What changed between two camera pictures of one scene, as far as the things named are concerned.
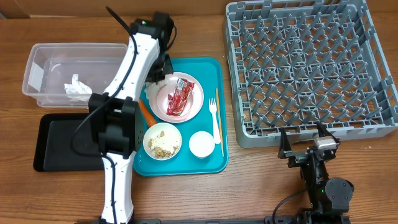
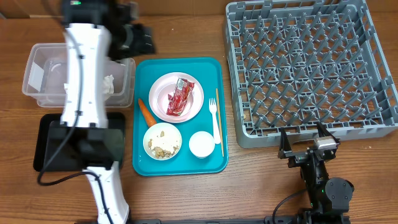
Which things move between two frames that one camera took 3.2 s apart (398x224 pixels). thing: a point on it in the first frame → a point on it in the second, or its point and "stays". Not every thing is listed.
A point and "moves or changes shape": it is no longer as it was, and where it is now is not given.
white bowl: x=162 y=141 stays
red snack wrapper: x=176 y=103 stays
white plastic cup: x=201 y=144 stays
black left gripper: x=169 y=70 → x=147 y=46
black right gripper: x=303 y=152 stays
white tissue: x=152 y=89 moves or changes shape
